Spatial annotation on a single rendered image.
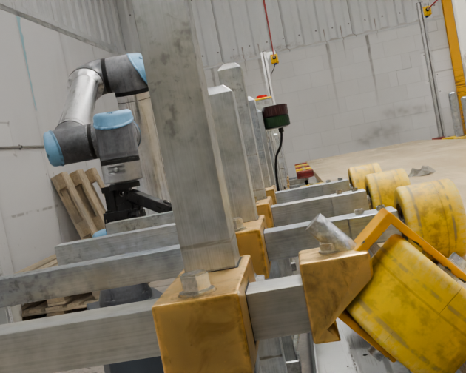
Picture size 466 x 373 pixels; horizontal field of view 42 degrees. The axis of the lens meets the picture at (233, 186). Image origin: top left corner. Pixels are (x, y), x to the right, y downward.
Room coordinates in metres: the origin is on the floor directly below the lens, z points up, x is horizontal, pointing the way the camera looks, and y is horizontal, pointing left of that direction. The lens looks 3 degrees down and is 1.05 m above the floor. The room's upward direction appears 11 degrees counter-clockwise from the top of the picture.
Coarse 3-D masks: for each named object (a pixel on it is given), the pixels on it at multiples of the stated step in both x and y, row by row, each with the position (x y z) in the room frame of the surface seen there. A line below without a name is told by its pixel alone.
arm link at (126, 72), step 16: (112, 64) 1.99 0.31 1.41; (128, 64) 1.99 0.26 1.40; (112, 80) 1.99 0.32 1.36; (128, 80) 1.99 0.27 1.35; (144, 80) 2.01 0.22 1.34; (128, 96) 2.00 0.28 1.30; (144, 96) 2.03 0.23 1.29; (144, 112) 2.03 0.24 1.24; (144, 128) 2.03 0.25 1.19; (144, 144) 2.04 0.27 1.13; (144, 160) 2.05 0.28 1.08; (160, 160) 2.08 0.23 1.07; (144, 176) 2.06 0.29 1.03; (160, 176) 2.08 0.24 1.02; (144, 192) 2.08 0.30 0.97; (160, 192) 2.08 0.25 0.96; (144, 208) 2.10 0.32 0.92
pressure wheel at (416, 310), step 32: (384, 256) 0.36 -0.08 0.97; (416, 256) 0.34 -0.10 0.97; (384, 288) 0.34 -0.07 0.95; (416, 288) 0.33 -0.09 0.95; (448, 288) 0.33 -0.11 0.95; (384, 320) 0.34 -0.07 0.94; (416, 320) 0.33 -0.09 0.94; (448, 320) 0.33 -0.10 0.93; (416, 352) 0.33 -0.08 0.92; (448, 352) 0.33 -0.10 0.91
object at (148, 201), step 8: (128, 192) 1.39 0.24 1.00; (136, 192) 1.39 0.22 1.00; (128, 200) 1.39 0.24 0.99; (136, 200) 1.38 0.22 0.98; (144, 200) 1.38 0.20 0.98; (152, 200) 1.38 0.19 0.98; (160, 200) 1.40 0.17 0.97; (152, 208) 1.38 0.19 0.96; (160, 208) 1.38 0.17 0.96; (168, 208) 1.38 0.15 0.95
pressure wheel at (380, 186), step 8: (368, 176) 0.85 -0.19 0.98; (376, 176) 0.84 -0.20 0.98; (384, 176) 0.84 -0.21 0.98; (392, 176) 0.83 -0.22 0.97; (400, 176) 0.83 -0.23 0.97; (368, 184) 0.84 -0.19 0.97; (376, 184) 0.83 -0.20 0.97; (384, 184) 0.83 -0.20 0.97; (392, 184) 0.82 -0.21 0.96; (400, 184) 0.82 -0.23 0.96; (408, 184) 0.82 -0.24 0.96; (368, 192) 0.88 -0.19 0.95; (376, 192) 0.82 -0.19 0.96; (384, 192) 0.82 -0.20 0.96; (392, 192) 0.82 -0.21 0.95; (376, 200) 0.82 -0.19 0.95; (384, 200) 0.82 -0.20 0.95; (392, 200) 0.82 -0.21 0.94
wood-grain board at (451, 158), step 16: (400, 144) 3.94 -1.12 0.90; (416, 144) 3.46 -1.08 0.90; (432, 144) 3.10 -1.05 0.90; (448, 144) 2.79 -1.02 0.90; (464, 144) 2.55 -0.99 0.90; (320, 160) 3.90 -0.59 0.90; (336, 160) 3.45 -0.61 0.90; (352, 160) 3.08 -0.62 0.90; (368, 160) 2.78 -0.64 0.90; (384, 160) 2.54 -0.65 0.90; (400, 160) 2.33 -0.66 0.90; (416, 160) 2.15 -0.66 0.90; (432, 160) 2.01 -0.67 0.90; (448, 160) 1.88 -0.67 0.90; (464, 160) 1.76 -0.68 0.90; (320, 176) 2.27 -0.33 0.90; (336, 176) 2.11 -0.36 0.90; (416, 176) 1.54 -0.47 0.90; (432, 176) 1.47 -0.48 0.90; (448, 176) 1.39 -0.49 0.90; (464, 176) 1.33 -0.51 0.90; (464, 192) 1.07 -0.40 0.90; (464, 256) 0.60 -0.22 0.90; (464, 368) 0.38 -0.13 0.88
